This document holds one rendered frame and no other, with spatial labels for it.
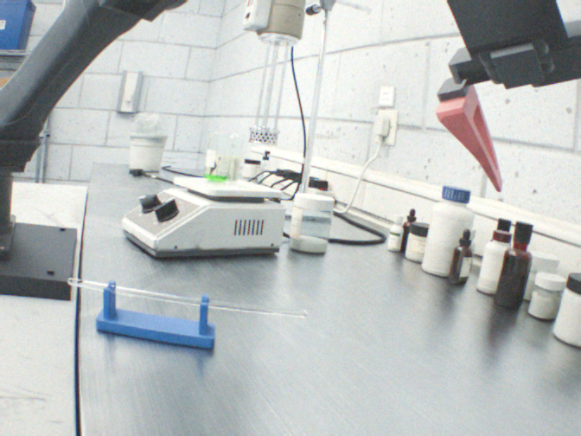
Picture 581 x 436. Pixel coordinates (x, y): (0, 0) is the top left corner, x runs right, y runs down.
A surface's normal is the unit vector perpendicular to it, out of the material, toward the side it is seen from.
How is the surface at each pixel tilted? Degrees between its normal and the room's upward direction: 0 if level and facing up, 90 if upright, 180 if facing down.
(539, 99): 90
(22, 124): 141
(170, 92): 90
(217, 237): 90
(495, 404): 0
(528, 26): 114
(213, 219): 90
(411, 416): 0
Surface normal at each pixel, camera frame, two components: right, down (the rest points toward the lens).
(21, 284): 0.37, 0.19
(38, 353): 0.13, -0.98
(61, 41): -0.47, 0.11
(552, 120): -0.92, -0.06
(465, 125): -0.26, 0.77
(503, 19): -0.44, 0.48
